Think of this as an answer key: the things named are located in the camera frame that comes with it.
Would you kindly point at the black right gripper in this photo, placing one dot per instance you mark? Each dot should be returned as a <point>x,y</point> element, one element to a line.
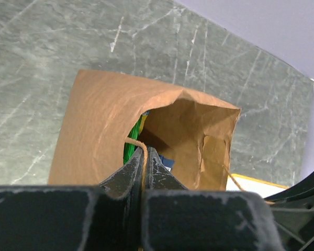
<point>293,211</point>

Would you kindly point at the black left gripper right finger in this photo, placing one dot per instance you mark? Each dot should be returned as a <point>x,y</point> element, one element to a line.
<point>175,218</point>

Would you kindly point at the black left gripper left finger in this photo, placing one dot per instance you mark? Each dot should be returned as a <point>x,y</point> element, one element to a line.
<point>96,217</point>

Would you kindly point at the brown paper bag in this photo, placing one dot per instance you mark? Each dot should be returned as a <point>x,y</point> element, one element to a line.
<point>192,128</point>

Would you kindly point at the green Chiuba chips bag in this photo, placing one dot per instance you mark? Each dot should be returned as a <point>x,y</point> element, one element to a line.
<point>129,147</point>

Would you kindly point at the dark blue snack packet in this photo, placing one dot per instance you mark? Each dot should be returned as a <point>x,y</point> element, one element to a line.
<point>166,163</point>

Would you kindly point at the white dry-erase board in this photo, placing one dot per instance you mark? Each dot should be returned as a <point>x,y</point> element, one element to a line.
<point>245,182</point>

